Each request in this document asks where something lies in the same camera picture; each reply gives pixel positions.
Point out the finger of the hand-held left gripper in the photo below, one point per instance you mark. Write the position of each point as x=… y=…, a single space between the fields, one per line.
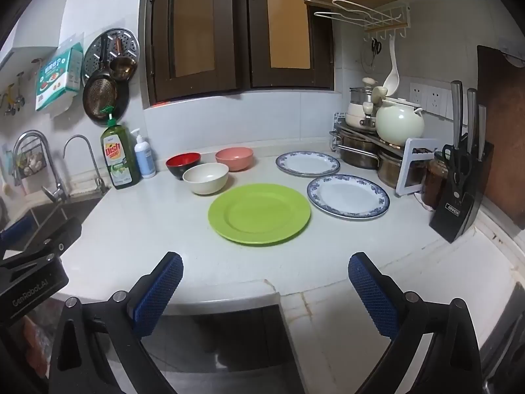
x=45 y=236
x=14 y=228

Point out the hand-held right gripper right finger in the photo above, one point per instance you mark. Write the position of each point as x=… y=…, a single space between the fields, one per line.
x=371 y=291

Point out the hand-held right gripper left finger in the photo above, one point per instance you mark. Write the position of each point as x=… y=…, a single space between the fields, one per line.
x=160 y=291

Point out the blue patterned white plate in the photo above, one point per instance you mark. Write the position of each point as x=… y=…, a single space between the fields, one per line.
x=348 y=197
x=307 y=163

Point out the cream bowl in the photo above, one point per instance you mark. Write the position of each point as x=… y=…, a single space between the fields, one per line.
x=205 y=183

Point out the red bowl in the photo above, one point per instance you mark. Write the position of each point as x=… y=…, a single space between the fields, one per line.
x=183 y=169

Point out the pink bowl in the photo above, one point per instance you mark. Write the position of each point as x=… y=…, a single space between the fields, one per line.
x=233 y=163

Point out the steel sink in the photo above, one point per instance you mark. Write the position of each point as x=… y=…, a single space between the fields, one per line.
x=45 y=213

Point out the large chrome faucet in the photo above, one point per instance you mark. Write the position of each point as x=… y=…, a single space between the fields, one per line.
x=58 y=192

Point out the thin gooseneck faucet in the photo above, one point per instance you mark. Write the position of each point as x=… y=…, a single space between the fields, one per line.
x=100 y=184

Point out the green dish soap bottle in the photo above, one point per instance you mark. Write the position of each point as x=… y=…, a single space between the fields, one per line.
x=119 y=160

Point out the black knife block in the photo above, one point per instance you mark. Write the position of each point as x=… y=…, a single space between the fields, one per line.
x=459 y=213

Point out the white stand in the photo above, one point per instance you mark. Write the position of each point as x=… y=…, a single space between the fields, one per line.
x=406 y=172

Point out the white and blue pump bottle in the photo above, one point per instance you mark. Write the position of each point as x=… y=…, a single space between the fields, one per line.
x=144 y=160

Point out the green plate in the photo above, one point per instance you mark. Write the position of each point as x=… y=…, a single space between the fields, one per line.
x=258 y=213

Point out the small hanging utensil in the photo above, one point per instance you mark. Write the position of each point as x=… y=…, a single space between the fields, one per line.
x=19 y=92
x=8 y=102

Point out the glass jar with dark sauce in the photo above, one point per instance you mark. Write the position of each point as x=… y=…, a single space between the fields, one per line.
x=434 y=180

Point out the large steel pot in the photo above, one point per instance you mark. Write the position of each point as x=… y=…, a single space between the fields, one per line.
x=357 y=154

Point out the black strainer pan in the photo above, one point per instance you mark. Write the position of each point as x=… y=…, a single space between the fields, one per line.
x=100 y=95

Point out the black kitchen scissors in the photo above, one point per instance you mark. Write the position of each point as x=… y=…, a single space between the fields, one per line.
x=455 y=164

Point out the paper towel package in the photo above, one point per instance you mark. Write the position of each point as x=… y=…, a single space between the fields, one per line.
x=57 y=78

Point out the cream teapot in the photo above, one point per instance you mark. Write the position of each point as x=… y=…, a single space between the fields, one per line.
x=400 y=125

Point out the white pot with lid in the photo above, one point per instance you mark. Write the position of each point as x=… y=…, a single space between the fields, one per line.
x=357 y=117

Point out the checkered pot holder cloth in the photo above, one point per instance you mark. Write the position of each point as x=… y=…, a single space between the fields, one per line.
x=337 y=119

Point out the brass ladle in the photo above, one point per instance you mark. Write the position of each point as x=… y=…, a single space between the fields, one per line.
x=123 y=69

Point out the round metal steamer tray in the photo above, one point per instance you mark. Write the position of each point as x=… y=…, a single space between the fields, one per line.
x=95 y=55

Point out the brown cutting board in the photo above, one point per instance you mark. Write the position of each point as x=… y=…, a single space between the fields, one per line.
x=504 y=131

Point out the white ladle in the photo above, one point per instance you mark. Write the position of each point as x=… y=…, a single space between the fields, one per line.
x=391 y=78

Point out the hanging scissors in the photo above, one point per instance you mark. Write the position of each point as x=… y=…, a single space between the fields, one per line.
x=376 y=46

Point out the white wall socket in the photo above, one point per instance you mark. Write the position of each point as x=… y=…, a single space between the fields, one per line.
x=416 y=94
x=437 y=100

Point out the brown window frame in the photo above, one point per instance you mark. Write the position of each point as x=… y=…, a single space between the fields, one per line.
x=231 y=28

